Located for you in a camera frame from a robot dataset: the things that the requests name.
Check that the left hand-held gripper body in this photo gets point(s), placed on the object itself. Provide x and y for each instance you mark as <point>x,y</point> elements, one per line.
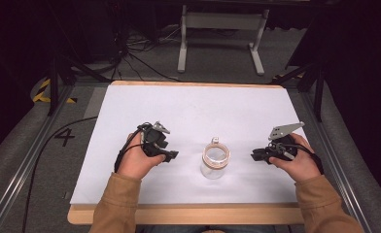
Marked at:
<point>154,139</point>

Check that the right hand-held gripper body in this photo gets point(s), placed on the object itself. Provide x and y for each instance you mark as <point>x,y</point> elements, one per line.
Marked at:
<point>282,147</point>

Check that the clear glass jar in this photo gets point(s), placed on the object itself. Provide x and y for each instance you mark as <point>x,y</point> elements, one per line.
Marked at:
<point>214,165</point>

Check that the person's right hand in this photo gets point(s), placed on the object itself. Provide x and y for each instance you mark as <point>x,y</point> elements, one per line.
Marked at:
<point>300,165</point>

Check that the person's left hand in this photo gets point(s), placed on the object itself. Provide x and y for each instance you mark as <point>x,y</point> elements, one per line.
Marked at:
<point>135,161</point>

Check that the white table sheet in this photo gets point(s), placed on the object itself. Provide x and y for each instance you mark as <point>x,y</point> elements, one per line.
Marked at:
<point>195,110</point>

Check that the wooden table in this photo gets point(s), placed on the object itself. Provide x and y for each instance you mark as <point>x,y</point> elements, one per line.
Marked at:
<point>191,213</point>

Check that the black tripod stand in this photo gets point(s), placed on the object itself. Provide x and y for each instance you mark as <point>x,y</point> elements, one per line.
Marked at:
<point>54,84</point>
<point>318,87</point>

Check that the yellow black hazard tape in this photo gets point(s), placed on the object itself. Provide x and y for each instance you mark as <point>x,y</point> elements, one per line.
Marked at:
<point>42,93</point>

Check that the white metal stand frame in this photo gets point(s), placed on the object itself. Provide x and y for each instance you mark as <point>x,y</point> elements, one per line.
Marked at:
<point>222,21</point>

